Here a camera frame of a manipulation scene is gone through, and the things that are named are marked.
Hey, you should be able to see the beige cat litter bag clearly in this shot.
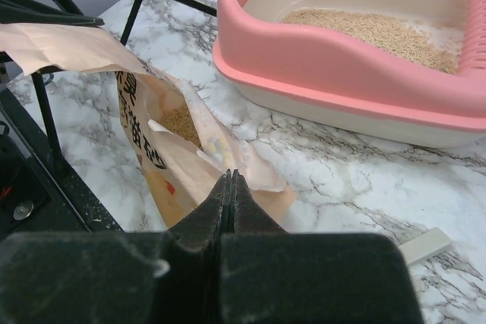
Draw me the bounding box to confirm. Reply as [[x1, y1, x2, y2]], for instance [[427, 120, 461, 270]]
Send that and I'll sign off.
[[0, 22, 297, 231]]

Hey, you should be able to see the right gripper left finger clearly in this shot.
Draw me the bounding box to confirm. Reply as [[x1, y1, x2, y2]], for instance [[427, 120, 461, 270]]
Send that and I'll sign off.
[[166, 169, 232, 324]]

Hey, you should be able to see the clean litter in box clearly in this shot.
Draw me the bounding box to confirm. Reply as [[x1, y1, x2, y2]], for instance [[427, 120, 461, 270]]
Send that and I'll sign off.
[[280, 9, 459, 74]]

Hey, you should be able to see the black perforated music stand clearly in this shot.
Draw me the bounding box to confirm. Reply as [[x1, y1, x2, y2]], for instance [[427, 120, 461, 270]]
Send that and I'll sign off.
[[1, 0, 216, 174]]

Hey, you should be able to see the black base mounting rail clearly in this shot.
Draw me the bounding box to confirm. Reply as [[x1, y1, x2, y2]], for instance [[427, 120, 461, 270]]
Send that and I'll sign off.
[[1, 94, 121, 235]]

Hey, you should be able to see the grey bag sealing clip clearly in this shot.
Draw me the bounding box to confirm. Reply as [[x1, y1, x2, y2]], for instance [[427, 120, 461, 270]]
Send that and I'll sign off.
[[399, 228, 452, 266]]

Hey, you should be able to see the pink cat litter box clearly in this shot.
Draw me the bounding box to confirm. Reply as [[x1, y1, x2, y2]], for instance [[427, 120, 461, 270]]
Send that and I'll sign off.
[[213, 0, 485, 148]]

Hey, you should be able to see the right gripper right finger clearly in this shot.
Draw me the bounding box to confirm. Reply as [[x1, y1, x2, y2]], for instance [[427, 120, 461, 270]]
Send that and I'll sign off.
[[221, 170, 286, 238]]

